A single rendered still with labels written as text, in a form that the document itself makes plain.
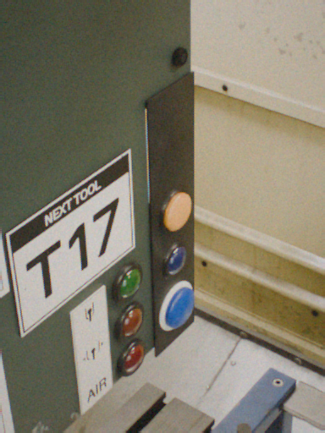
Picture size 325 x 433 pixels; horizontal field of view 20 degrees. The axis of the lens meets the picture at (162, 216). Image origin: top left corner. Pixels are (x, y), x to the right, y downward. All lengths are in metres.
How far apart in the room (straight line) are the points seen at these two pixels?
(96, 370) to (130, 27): 0.22
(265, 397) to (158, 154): 0.62
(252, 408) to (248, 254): 0.55
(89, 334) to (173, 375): 1.19
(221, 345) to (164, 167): 1.21
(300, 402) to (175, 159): 0.62
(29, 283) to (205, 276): 1.24
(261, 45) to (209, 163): 0.27
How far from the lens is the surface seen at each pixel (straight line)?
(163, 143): 0.55
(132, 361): 0.60
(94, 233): 0.52
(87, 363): 0.57
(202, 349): 1.75
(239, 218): 1.59
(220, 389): 1.71
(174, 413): 1.55
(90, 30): 0.47
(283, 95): 1.41
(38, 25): 0.44
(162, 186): 0.56
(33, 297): 0.50
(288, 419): 1.18
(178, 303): 0.62
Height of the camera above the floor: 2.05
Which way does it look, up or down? 36 degrees down
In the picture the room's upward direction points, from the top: 1 degrees counter-clockwise
